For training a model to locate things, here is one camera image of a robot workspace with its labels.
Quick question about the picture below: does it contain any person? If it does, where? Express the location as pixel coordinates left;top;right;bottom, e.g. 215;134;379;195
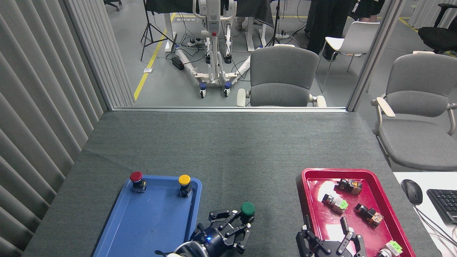
305;0;352;62

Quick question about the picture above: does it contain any green push button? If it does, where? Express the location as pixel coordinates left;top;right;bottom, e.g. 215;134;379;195
240;202;256;223

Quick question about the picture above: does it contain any grey chair with cream armrests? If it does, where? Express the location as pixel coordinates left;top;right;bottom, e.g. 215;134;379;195
236;44;327;107
371;53;457;172

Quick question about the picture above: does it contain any black switch with clear orange block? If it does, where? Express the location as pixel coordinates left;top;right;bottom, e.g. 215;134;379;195
354;203;384;228

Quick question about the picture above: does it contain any yellow push button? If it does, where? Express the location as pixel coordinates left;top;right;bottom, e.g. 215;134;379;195
178;174;193;198

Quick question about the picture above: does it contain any grey switch with green block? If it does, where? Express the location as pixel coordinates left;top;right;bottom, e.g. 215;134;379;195
322;194;349;214

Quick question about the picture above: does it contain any white stand on wheels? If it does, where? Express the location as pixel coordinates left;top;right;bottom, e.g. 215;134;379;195
175;0;263;99

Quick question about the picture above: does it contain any black computer mouse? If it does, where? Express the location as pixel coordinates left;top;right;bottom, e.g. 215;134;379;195
401;179;423;206

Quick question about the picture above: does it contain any white switch with green block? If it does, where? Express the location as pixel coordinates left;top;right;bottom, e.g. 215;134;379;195
375;240;403;257

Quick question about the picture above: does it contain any blue plastic tray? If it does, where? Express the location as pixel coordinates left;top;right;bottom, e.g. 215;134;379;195
94;175;202;257

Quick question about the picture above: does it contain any black mouse cable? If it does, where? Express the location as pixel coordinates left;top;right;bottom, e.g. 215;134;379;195
414;204;457;245

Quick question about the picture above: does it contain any white plastic chair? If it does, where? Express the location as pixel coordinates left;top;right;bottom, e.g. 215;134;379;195
316;21;381;94

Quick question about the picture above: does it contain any red push button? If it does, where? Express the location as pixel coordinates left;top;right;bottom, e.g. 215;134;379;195
130;171;147;193

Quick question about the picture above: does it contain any black keyboard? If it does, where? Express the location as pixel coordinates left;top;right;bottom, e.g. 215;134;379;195
426;189;457;225

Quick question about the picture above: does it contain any black office chair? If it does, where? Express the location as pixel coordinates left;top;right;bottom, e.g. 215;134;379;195
418;4;457;54

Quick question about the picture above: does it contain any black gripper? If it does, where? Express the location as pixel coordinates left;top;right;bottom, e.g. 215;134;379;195
296;215;367;257
191;209;255;257

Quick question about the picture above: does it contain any black covered table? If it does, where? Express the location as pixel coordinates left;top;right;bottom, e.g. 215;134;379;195
145;0;277;52

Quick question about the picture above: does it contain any silver post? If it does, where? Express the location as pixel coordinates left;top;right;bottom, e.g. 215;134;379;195
346;0;406;112

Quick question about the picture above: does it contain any white desk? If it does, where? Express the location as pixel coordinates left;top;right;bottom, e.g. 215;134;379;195
393;172;457;257

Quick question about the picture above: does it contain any slim black tripod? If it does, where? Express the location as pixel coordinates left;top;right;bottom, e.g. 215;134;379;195
266;0;286;47

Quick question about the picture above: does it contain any red plastic tray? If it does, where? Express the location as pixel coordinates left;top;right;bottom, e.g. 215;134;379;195
301;168;416;257

